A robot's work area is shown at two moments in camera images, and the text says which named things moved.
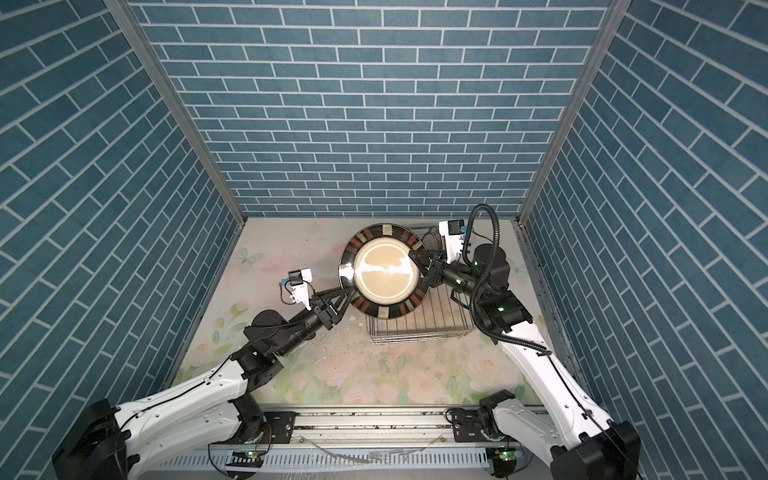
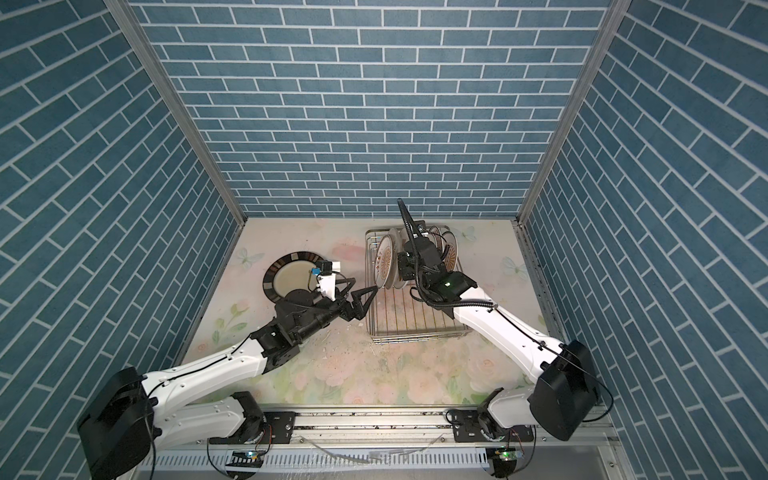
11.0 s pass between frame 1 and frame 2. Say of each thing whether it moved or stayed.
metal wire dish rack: stayed
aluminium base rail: stayed
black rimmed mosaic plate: moved
